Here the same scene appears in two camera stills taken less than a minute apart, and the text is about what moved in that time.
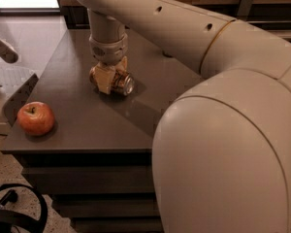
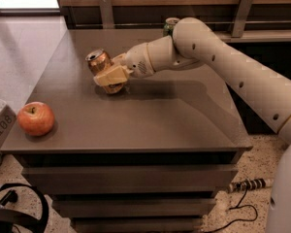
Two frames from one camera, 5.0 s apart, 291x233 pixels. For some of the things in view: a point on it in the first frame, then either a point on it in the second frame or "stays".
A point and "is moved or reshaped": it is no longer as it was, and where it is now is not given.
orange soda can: [123, 82] is moved or reshaped
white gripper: [109, 52] -> [137, 60]
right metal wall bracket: [245, 3] stays
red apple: [36, 117] stays
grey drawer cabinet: [96, 161] stays
